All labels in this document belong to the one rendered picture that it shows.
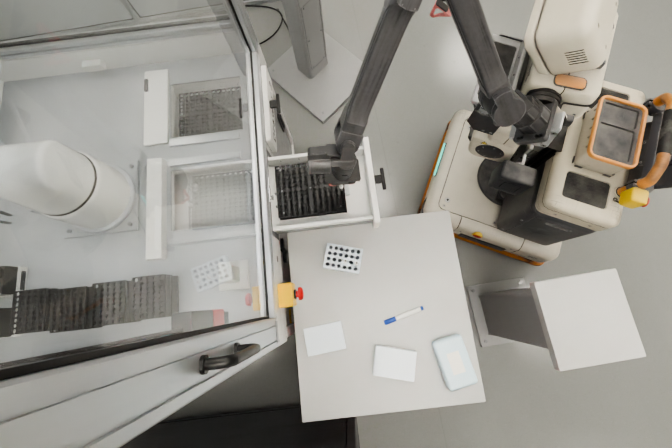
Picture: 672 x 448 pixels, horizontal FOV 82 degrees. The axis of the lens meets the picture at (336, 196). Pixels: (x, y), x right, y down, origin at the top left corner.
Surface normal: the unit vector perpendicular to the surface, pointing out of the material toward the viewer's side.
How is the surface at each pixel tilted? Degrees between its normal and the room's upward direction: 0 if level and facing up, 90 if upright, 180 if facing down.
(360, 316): 0
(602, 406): 0
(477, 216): 0
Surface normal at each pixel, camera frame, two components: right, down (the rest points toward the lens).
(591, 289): -0.04, -0.25
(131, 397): 0.99, -0.12
